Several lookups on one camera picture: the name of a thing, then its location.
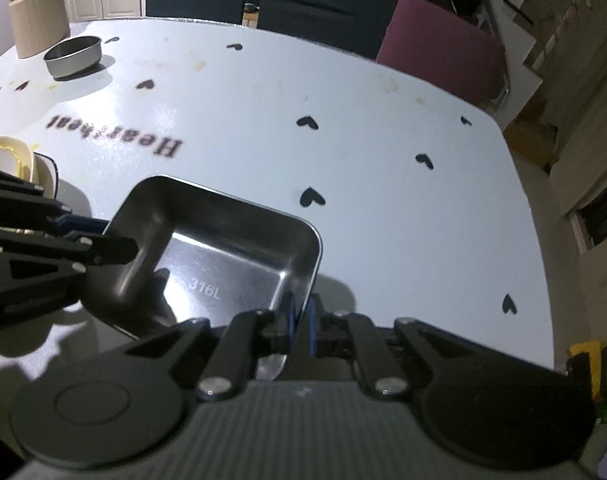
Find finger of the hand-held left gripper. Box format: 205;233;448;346
0;165;109;237
0;231;139;322

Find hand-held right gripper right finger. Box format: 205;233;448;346
306;298;488;402

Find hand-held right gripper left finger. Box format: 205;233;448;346
126;304;301;403

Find white plate with dark rim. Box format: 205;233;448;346
32;152;60;202

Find square steel container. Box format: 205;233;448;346
82;175;324;381

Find floral bowl with yellow rim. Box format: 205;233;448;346
0;135;26;181

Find round steel bowl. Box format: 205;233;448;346
43;36;103;81

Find beige jug with steel lid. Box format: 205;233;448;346
8;0;70;59

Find yellow box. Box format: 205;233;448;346
568;340;607;403

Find maroon upholstered chair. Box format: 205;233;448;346
376;0;508;106

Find white staircase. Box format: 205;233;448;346
478;0;547;111

